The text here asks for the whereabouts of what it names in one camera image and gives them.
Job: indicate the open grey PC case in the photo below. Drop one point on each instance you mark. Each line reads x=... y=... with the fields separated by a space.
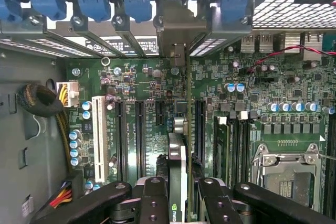
x=26 y=134

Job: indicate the white power connector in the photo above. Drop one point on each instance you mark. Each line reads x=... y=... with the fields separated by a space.
x=71 y=94

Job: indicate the metal locking lever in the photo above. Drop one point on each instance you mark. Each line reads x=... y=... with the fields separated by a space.
x=328 y=156

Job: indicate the metal CPU socket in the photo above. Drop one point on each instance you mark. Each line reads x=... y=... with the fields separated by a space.
x=286 y=179

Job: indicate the green Dell motherboard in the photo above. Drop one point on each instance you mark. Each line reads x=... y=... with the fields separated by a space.
x=147 y=77

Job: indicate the white expansion slot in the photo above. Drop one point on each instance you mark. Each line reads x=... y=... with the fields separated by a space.
x=99 y=134

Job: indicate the silver USB port block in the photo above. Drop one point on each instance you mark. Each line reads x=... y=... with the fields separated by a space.
x=248 y=44

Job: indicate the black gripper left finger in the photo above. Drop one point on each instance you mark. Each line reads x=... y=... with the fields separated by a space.
x=155 y=203

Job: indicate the black RAM slot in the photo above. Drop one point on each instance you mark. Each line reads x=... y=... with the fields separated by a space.
x=244 y=150
x=234 y=150

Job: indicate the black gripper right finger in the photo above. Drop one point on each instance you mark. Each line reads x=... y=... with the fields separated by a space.
x=220 y=205

